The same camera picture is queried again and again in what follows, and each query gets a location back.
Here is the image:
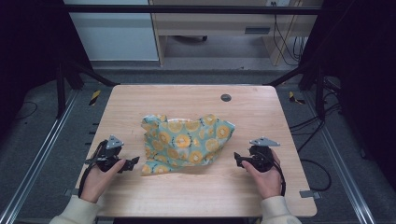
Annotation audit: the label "yellow black striped tape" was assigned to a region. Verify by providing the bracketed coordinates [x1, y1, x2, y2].
[89, 89, 103, 107]
[287, 91, 306, 105]

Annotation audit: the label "black metal stand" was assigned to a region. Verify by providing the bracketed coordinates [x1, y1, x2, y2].
[55, 59, 119, 119]
[266, 61, 329, 121]

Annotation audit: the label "black floor cables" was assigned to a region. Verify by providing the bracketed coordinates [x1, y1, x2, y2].
[289, 77, 344, 192]

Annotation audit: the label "black hanging desk cables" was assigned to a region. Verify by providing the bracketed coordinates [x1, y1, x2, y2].
[271, 1, 308, 67]

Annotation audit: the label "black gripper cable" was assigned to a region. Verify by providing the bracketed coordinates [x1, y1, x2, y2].
[270, 154, 287, 198]
[77, 139, 108, 199]

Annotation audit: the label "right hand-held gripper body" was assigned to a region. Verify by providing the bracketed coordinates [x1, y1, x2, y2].
[248, 136, 281, 174]

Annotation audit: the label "black horizontal frame bar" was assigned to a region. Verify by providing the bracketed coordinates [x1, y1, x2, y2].
[64, 4, 323, 16]

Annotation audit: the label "person's left hand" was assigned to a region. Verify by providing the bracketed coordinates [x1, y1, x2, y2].
[79, 158, 127, 204]

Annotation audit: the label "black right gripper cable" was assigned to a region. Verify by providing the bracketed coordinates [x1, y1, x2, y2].
[270, 154, 287, 198]

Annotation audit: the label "person's right hand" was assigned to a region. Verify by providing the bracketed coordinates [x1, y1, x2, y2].
[241, 150, 283, 201]

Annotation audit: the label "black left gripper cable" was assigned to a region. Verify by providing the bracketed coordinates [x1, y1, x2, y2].
[77, 139, 108, 199]

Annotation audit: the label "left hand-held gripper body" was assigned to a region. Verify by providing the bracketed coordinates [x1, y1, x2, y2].
[85, 134, 125, 174]

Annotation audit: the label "green cloth with orange print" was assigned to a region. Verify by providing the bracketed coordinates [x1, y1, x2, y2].
[140, 113, 236, 177]

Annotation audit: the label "white cabinet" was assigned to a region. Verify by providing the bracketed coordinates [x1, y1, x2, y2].
[63, 0, 160, 63]

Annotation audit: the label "dark curtain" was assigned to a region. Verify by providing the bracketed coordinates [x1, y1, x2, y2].
[0, 0, 94, 141]
[300, 0, 396, 190]

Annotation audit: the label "aluminium floor rail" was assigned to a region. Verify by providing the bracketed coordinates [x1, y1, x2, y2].
[303, 91, 378, 224]
[0, 89, 80, 224]

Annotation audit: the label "light wooden desk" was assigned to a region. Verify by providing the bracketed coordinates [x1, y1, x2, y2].
[148, 0, 325, 67]

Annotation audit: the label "black floor cable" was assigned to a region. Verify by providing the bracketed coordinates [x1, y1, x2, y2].
[14, 100, 39, 121]

